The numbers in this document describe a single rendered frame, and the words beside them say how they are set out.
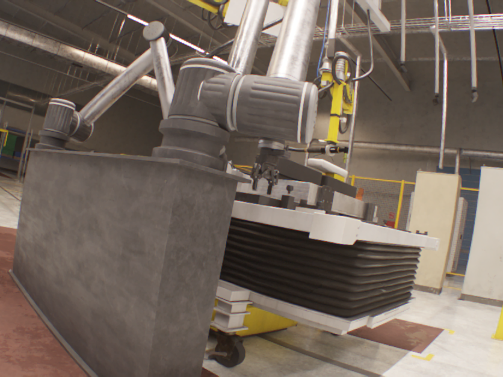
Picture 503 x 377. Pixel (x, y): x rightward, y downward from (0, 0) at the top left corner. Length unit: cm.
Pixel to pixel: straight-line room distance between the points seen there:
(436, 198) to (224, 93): 543
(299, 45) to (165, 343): 110
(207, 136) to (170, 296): 50
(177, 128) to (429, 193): 553
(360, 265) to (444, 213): 477
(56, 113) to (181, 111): 145
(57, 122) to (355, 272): 196
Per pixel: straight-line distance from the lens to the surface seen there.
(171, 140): 123
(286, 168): 202
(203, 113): 123
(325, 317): 168
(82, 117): 278
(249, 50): 157
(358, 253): 162
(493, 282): 610
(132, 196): 131
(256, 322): 244
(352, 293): 165
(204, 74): 126
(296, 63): 133
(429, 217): 637
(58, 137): 253
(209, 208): 122
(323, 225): 134
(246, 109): 119
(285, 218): 144
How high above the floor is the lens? 80
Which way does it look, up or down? 5 degrees up
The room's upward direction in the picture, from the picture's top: 11 degrees clockwise
